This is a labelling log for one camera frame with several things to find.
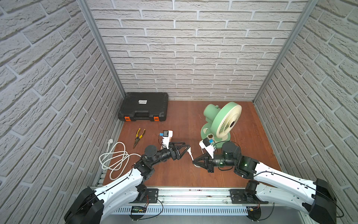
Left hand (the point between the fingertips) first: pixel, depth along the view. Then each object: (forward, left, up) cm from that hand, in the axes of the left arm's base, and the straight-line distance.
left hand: (184, 141), depth 71 cm
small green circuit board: (-27, +25, -25) cm, 45 cm away
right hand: (-10, -5, -3) cm, 11 cm away
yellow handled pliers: (+13, +32, -21) cm, 41 cm away
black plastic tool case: (+39, +31, -15) cm, 52 cm away
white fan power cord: (-6, -10, +7) cm, 14 cm away
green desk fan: (+8, -20, +7) cm, 22 cm away
